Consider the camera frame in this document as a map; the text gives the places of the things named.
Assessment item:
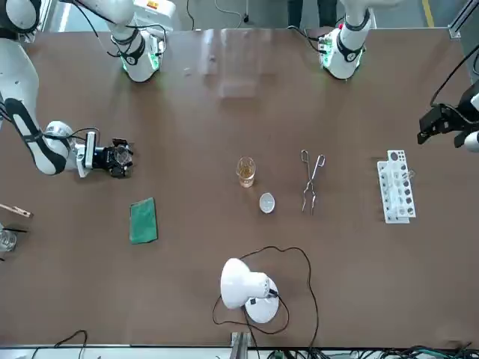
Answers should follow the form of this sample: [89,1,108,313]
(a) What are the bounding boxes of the black lamp cable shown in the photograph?
[212,245,320,351]

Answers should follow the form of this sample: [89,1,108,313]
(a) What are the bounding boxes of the small clear glass beaker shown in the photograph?
[114,145,135,168]

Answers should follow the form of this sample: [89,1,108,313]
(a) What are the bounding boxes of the small white dish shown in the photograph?
[259,192,277,215]

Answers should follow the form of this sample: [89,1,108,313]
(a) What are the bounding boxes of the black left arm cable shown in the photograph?
[429,44,479,124]

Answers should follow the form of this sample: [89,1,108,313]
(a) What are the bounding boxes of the wooden test tube clamp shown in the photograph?
[0,203,33,220]

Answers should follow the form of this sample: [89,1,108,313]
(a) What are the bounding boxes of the white desk lamp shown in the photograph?
[219,257,281,325]

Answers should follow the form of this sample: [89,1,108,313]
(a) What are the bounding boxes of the clear glass burner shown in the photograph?
[0,228,18,256]

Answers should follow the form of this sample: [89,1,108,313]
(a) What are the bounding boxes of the aluminium frame post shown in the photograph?
[230,331,251,359]

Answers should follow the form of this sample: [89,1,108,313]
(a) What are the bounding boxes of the person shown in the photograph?
[287,0,340,28]

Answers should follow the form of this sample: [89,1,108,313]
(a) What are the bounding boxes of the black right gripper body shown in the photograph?
[93,146,115,169]

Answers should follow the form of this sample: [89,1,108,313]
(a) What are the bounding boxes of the metal crucible tongs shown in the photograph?
[301,149,326,216]

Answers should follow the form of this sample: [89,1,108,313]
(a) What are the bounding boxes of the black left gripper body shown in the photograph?
[441,103,473,134]

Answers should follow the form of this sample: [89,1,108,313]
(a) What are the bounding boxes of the white test tube rack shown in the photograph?
[376,149,417,224]

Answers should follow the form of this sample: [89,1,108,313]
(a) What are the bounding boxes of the glass beaker with amber liquid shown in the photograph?
[235,156,258,189]

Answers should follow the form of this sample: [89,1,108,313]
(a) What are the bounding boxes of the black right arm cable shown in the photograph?
[0,0,168,153]

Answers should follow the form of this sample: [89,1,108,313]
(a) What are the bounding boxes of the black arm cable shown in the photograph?
[0,0,168,153]
[429,44,479,124]

